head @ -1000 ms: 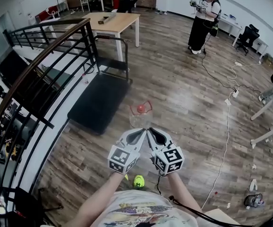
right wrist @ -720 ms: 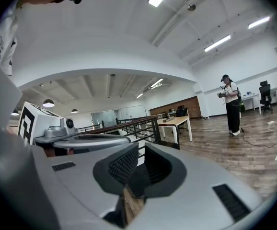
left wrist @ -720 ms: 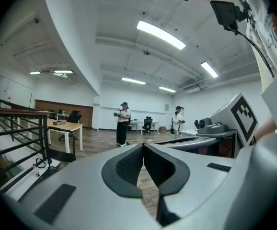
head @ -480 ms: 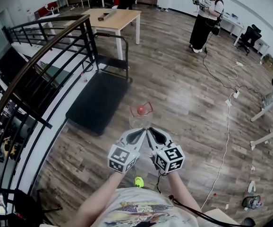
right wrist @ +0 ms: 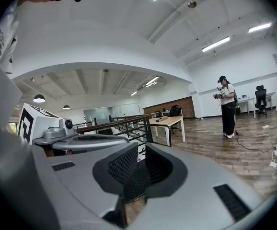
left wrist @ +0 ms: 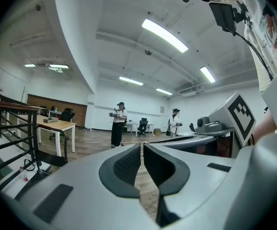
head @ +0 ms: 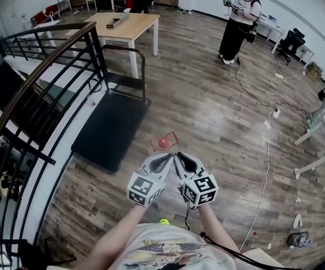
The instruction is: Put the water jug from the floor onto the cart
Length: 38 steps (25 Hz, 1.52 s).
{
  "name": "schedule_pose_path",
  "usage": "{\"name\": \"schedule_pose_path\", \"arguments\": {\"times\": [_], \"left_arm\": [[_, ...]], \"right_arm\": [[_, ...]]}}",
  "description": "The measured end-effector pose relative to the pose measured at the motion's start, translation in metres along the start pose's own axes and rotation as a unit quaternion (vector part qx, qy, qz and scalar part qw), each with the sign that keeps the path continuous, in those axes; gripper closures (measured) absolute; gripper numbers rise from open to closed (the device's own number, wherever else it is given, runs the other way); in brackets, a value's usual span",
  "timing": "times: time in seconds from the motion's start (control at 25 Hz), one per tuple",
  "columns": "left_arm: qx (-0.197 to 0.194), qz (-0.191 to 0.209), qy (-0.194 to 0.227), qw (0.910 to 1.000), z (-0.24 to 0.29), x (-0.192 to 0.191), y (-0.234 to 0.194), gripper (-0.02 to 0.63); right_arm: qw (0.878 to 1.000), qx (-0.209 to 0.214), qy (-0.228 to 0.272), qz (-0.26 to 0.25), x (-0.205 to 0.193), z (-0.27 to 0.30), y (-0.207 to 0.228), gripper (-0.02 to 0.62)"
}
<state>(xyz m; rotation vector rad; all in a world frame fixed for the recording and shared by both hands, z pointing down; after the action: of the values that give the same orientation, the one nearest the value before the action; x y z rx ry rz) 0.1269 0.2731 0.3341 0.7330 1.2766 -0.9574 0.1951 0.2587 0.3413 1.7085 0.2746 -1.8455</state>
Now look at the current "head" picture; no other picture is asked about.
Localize long grey metal tray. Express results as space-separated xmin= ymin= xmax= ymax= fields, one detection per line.
xmin=106 ymin=12 xmax=130 ymax=29

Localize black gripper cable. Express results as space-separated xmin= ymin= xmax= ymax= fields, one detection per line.
xmin=185 ymin=204 xmax=303 ymax=270

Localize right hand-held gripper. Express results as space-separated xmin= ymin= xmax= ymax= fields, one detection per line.
xmin=173 ymin=151 xmax=219 ymax=208

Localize cardboard box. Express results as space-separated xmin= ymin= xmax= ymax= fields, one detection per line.
xmin=305 ymin=61 xmax=324 ymax=80

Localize white desk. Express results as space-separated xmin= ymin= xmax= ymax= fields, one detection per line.
xmin=296 ymin=43 xmax=315 ymax=69
xmin=256 ymin=15 xmax=286 ymax=55

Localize person's right forearm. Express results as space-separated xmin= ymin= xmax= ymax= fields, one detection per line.
xmin=197 ymin=205 xmax=241 ymax=255

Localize person's white printed t-shirt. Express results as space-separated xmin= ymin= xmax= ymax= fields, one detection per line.
xmin=116 ymin=223 xmax=255 ymax=270

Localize red cabinet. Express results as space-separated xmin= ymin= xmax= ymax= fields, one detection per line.
xmin=29 ymin=3 xmax=61 ymax=25

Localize black office chair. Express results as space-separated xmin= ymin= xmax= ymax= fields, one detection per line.
xmin=274 ymin=27 xmax=306 ymax=66
xmin=129 ymin=0 xmax=158 ymax=14

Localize crumpled bag on floor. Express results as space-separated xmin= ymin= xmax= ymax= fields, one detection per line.
xmin=286 ymin=231 xmax=312 ymax=249

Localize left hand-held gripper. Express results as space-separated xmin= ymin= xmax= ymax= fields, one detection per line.
xmin=126 ymin=153 xmax=175 ymax=208

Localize person's left forearm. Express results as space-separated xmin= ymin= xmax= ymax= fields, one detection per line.
xmin=81 ymin=205 xmax=152 ymax=270

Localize clear water jug red handle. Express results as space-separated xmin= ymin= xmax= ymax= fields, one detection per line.
xmin=148 ymin=130 xmax=179 ymax=159

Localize black floor cable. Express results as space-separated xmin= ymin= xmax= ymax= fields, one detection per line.
xmin=234 ymin=39 xmax=310 ymax=115

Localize black railing wooden handrail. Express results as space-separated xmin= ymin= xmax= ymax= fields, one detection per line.
xmin=0 ymin=21 xmax=111 ymax=270

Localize white extension cord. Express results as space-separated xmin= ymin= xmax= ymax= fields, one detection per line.
xmin=238 ymin=107 xmax=281 ymax=252

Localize wooden table white legs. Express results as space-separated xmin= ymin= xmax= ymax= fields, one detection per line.
xmin=65 ymin=12 xmax=161 ymax=79

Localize black platform trolley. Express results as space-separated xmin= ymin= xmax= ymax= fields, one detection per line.
xmin=70 ymin=44 xmax=152 ymax=175

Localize white adapter cable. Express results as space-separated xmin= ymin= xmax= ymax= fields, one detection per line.
xmin=265 ymin=71 xmax=307 ymax=97

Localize light wooden board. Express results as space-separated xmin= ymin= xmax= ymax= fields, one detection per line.
xmin=240 ymin=248 xmax=286 ymax=268

